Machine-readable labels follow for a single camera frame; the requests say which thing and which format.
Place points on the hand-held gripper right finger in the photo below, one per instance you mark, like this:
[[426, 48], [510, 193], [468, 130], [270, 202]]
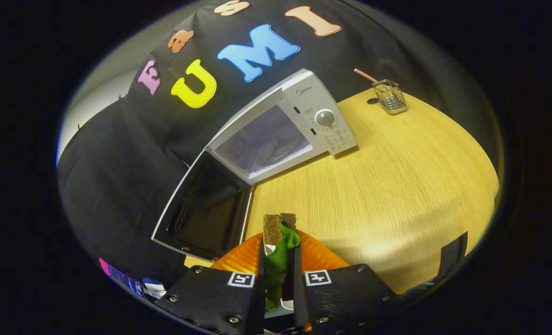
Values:
[[299, 288]]

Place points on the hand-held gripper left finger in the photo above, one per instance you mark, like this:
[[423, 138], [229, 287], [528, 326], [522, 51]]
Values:
[[259, 288]]

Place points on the lettuce sandwich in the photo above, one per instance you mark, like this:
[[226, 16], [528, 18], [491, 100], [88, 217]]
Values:
[[278, 260]]

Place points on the white microwave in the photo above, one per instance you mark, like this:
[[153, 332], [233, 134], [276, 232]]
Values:
[[303, 107]]

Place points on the small black disc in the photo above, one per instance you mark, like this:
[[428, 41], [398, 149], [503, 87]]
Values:
[[373, 100]]

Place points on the red striped straw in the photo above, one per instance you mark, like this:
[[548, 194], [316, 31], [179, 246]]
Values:
[[365, 75]]

